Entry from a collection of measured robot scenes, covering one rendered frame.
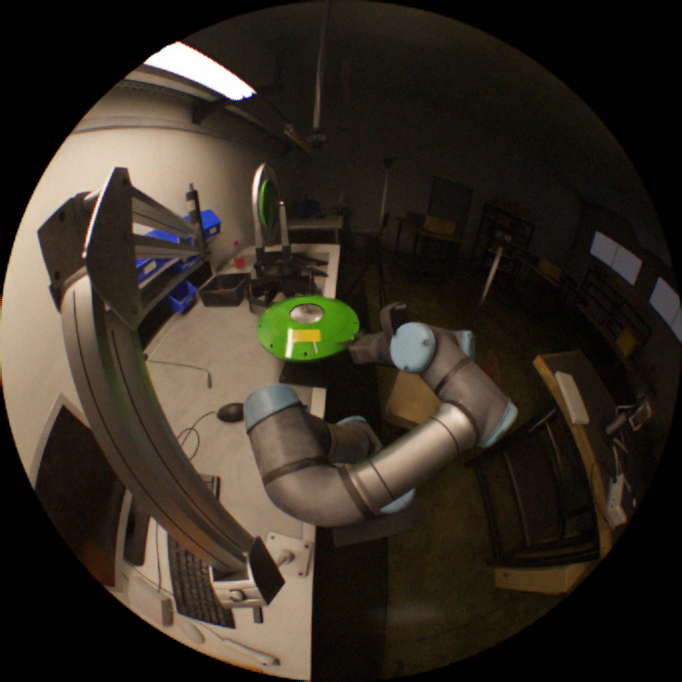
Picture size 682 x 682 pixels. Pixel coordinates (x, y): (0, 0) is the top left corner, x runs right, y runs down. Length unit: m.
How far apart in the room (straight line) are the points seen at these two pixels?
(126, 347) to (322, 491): 0.21
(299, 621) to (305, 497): 0.47
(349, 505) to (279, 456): 0.08
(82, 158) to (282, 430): 1.19
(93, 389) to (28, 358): 0.83
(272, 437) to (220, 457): 0.41
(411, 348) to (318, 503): 0.19
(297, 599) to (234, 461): 0.39
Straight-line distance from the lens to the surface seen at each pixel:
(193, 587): 0.66
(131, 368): 0.20
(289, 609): 0.60
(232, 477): 0.58
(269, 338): 0.56
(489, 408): 0.23
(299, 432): 0.21
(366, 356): 0.44
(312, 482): 0.19
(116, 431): 0.18
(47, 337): 1.00
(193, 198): 0.65
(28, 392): 1.02
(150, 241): 0.28
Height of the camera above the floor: 1.43
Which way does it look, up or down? 42 degrees down
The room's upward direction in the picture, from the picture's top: 4 degrees clockwise
